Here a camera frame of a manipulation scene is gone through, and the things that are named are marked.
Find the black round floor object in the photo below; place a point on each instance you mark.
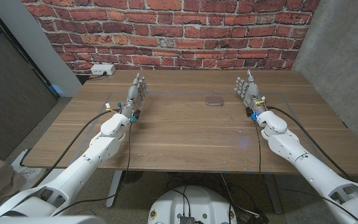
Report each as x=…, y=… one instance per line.
x=132, y=176

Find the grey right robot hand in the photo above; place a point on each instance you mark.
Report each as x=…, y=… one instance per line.
x=253, y=93

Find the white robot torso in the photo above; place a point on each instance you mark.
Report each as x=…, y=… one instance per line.
x=204, y=202

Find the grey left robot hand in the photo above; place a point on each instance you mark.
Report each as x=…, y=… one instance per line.
x=134, y=93

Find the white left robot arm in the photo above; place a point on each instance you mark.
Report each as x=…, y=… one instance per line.
x=82, y=165

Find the grey table leg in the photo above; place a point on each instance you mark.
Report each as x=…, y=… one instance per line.
x=273, y=196

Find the red brick printed backdrop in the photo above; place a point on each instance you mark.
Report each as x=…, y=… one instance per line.
x=172, y=31

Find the blue floor object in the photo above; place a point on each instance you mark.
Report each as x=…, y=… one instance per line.
x=57, y=89

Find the white floor plate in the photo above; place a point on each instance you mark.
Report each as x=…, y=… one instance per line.
x=36, y=174

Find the small grey torso device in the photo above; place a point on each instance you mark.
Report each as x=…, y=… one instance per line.
x=186, y=220

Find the small hinged metal tin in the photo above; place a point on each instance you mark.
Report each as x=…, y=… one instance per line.
x=214, y=100

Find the white table leg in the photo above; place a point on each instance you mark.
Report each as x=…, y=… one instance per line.
x=114, y=189

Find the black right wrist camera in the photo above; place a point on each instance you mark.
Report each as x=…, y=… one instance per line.
x=251, y=113

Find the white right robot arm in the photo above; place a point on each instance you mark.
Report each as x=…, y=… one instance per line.
x=306, y=165

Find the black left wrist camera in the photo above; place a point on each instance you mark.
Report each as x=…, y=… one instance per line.
x=136, y=115

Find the white power outlet box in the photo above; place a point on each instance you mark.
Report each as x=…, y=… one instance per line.
x=102, y=69

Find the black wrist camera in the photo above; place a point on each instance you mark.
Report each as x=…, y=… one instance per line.
x=136, y=115
x=251, y=113

